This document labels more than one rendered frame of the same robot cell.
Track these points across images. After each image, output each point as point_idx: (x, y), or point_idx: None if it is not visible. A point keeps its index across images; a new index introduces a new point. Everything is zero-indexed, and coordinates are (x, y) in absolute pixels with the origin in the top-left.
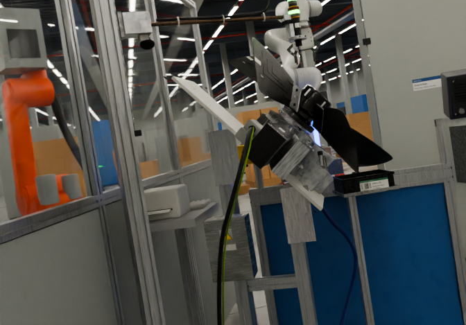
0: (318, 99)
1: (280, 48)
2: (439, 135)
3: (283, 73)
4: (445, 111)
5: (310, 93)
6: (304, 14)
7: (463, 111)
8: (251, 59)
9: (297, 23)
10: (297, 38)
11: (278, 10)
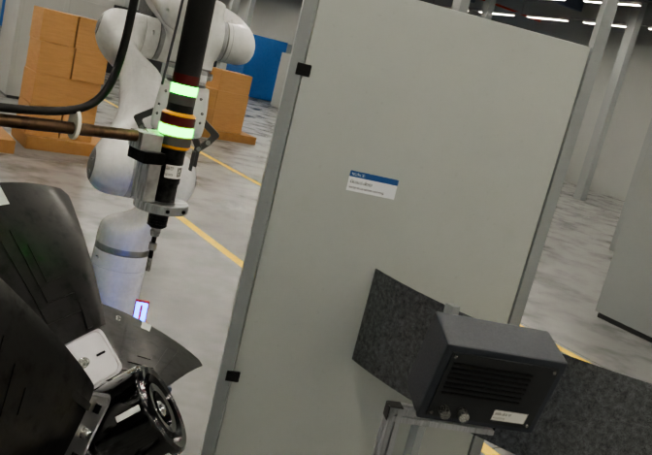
0: (152, 447)
1: (126, 69)
2: (383, 438)
3: (64, 386)
4: (411, 387)
5: (135, 421)
6: (206, 54)
7: (448, 415)
8: (2, 200)
9: (174, 166)
10: (157, 213)
11: None
